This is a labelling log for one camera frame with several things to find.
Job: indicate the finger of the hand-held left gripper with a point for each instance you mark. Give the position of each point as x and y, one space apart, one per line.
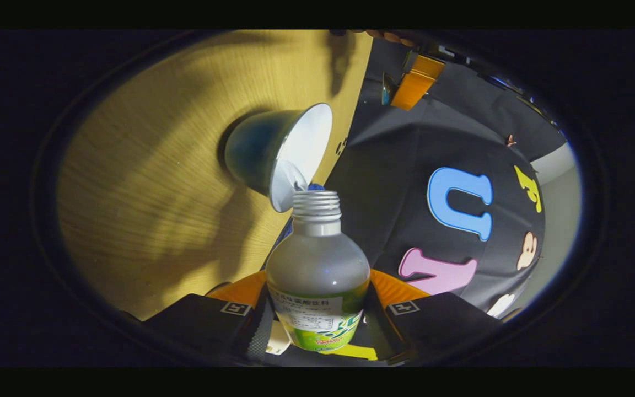
416 82

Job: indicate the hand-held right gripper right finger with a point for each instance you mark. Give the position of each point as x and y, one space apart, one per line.
439 322

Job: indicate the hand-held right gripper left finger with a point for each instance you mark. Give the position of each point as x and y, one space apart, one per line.
207 325

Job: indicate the silver green water bottle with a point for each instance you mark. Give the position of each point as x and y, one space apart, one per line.
317 264

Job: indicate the teal white teacup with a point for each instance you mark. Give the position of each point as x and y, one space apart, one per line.
257 149

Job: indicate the orange clip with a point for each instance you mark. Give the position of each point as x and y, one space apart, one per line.
510 140

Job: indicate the black backdrop cloth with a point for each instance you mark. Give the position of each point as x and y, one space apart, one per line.
394 154

